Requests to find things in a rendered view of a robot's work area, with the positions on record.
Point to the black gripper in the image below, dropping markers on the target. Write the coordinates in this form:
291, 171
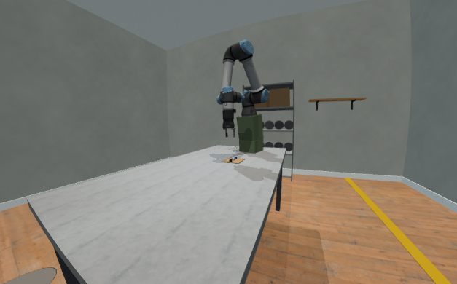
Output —
228, 117

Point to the tan mat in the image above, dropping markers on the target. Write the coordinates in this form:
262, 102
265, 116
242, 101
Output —
237, 161

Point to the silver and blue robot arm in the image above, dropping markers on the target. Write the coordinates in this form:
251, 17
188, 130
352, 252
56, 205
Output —
242, 51

